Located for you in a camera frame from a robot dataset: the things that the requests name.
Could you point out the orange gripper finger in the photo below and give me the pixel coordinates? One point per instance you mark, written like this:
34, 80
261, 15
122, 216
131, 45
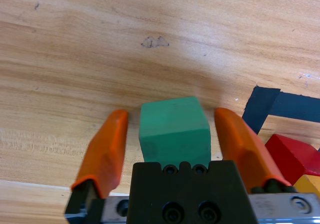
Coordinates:
240, 143
105, 153

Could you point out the red wooden cube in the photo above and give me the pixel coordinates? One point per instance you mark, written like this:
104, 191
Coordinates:
295, 156

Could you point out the green wooden cube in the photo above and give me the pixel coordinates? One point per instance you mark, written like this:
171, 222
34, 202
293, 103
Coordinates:
172, 123

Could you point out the yellow wooden cube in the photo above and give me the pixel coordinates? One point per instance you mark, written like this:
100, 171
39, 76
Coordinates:
310, 185

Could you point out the black tape square outline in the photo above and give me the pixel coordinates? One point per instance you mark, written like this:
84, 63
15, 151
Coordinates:
260, 103

